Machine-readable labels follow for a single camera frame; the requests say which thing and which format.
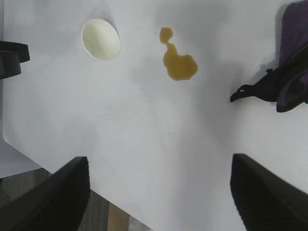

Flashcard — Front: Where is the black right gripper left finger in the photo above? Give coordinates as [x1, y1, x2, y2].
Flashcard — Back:
[0, 156, 91, 231]

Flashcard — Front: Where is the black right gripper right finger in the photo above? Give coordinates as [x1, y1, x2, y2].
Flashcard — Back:
[230, 153, 308, 231]

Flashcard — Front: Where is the purple and black cloth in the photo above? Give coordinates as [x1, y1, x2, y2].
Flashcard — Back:
[230, 0, 308, 113]

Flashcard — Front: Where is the white paper cup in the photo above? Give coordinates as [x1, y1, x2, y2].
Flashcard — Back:
[81, 18, 121, 62]

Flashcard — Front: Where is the beige table leg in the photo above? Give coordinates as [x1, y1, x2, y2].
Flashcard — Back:
[107, 202, 132, 231]

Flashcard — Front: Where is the brown liquid spill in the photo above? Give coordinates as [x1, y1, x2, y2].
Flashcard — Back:
[158, 27, 199, 81]

